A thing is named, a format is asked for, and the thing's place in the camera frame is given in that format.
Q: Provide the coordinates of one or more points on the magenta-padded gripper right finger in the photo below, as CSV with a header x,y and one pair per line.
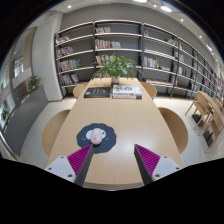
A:
x,y
165,166

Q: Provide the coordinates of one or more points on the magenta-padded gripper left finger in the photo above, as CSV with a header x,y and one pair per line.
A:
x,y
60,166

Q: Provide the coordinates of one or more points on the pale pink computer mouse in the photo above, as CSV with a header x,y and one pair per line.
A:
x,y
97,136

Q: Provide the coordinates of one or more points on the black round mouse pad with eyes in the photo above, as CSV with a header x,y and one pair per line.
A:
x,y
108,140

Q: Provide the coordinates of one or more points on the curved wooden chair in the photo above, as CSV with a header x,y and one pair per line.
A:
x,y
55,130
150,89
79,90
175,128

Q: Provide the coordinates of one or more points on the light wooden desks and chairs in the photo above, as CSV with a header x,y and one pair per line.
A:
x,y
206,106

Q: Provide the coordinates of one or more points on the thick book with pale spine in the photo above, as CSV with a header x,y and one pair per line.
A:
x,y
126,97

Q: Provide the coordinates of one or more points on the black book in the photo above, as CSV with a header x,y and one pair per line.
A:
x,y
97,92

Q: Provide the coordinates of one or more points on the white printed book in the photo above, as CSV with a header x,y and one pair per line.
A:
x,y
127,90

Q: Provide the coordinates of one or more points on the small green floor plant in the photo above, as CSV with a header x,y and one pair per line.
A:
x,y
34,82

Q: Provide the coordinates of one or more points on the green potted plant white pot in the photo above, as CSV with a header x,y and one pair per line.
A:
x,y
115,66

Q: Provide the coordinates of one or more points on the grey bookshelf unit with books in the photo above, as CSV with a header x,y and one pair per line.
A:
x,y
126,40

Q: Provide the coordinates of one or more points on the round ceiling lights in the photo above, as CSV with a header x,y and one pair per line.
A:
x,y
165,8

